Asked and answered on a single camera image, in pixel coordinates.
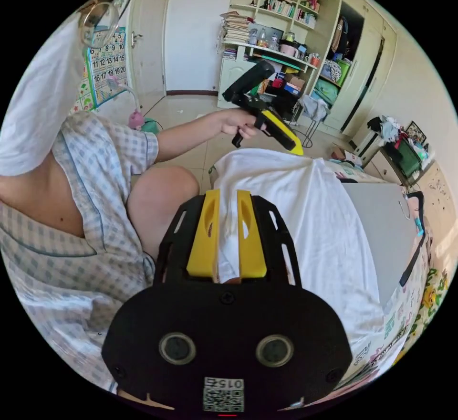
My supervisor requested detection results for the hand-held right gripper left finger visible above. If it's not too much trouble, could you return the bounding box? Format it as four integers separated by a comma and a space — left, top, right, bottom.
186, 189, 221, 277

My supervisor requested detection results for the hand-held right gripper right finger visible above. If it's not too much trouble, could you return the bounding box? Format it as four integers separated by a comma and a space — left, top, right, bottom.
236, 190, 267, 279

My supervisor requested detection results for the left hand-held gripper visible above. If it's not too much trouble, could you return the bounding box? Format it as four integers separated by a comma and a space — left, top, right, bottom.
231, 93, 305, 157

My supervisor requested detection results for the white short sleeve shirt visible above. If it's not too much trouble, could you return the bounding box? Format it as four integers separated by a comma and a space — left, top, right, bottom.
213, 147, 385, 356

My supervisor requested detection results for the person's left forearm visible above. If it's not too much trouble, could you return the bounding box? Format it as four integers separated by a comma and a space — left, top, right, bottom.
154, 108, 225, 164

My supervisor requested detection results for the person's left hand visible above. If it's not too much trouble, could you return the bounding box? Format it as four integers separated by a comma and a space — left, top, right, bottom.
218, 107, 259, 140

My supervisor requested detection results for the stool with grey cloth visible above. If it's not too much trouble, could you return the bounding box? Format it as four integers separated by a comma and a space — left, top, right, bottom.
291, 94, 331, 148

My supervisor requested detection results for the white shelf with books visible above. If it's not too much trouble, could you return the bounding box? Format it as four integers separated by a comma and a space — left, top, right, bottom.
216, 0, 323, 110

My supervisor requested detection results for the cream wardrobe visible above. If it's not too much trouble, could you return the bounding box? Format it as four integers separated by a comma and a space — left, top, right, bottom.
310, 0, 398, 138

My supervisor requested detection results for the low cabinet with clothes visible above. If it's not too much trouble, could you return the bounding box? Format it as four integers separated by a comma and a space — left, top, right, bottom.
353, 115, 437, 186

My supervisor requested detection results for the white door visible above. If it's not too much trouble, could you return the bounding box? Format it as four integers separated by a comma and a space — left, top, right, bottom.
164, 0, 235, 97

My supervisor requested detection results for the grey folding board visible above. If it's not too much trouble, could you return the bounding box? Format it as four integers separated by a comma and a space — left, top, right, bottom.
342, 182, 413, 315

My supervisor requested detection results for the person's body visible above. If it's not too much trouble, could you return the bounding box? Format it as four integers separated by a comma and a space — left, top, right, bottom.
0, 0, 201, 396

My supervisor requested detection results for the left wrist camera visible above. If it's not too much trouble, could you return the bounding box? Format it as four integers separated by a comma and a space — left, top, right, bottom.
221, 60, 276, 104

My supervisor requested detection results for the colourful wall chart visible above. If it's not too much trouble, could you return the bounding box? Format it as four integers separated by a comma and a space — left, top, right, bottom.
70, 27, 129, 115

